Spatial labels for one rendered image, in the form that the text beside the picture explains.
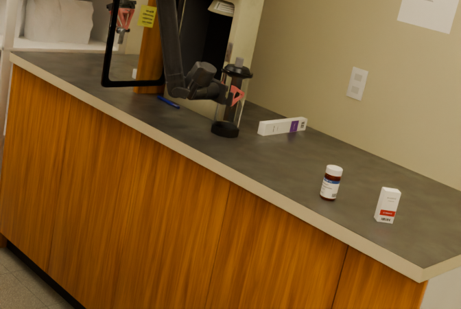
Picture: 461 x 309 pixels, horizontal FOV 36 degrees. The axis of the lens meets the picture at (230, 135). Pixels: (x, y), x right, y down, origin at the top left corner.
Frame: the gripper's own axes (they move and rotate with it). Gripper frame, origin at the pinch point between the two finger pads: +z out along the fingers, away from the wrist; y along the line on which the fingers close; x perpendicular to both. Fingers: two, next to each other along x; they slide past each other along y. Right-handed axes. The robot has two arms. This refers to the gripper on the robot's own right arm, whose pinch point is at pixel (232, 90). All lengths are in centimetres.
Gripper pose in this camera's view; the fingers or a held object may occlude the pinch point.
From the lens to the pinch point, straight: 239.5
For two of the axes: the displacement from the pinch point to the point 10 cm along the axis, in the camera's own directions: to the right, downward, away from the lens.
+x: -2.0, 9.4, 2.7
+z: 7.0, -0.6, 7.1
